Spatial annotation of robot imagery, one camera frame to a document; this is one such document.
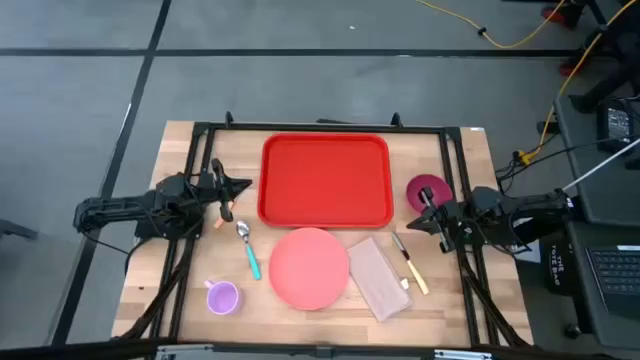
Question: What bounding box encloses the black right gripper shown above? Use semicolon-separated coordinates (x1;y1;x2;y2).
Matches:
406;187;469;253

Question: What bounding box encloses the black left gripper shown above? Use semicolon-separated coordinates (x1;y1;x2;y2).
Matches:
197;158;254;224

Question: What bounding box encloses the magenta plastic bowl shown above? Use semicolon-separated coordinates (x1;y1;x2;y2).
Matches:
405;173;454;215

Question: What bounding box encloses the knife with cream handle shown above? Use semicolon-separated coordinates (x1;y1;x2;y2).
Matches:
390;231;431;296

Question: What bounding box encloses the grey-pink napkin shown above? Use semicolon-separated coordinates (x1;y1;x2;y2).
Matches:
347;236;413;323

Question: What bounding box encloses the spoon with teal handle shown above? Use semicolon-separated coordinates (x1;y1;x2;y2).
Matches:
235;220;263;282

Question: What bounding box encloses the pink round plate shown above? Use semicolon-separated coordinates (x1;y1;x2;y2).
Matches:
268;227;351;312

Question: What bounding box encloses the lilac plastic mug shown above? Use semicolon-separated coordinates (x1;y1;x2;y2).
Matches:
203;279;245;317

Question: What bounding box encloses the red plastic tray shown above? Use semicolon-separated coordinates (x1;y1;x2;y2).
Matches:
257;132;395;230

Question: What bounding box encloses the white paper sheet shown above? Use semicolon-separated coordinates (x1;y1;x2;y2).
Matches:
510;241;544;265

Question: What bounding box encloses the black tote bag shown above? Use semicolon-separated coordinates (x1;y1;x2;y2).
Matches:
539;238;582;297

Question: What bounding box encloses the white rod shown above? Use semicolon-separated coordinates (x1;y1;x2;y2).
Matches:
562;149;640;193

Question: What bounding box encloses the black stand leg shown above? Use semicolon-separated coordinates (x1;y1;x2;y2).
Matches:
569;59;640;114

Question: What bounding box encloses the dark laptop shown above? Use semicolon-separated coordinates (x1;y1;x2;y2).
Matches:
584;243;640;321

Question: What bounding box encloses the black power supply box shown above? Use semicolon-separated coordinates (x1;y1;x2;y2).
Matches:
596;97;637;154

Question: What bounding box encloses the grey stand foot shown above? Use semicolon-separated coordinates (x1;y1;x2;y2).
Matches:
0;218;40;241

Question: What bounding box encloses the person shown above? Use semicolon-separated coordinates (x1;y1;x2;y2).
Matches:
540;0;640;101

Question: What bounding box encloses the black cable bundle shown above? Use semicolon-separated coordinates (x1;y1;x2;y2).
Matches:
494;134;606;184

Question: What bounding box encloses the black metal rig frame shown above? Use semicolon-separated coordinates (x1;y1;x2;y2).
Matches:
0;110;640;360

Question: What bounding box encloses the silver table bracket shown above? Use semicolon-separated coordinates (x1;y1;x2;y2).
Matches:
155;343;215;360
433;349;494;360

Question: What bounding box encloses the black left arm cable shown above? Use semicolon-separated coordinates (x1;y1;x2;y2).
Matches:
82;232;151;274

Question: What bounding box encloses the yellow floor cable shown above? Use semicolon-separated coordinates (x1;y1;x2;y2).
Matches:
519;0;636;166

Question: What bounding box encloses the yellow cable with black connector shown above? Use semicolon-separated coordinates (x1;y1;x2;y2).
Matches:
414;0;569;51

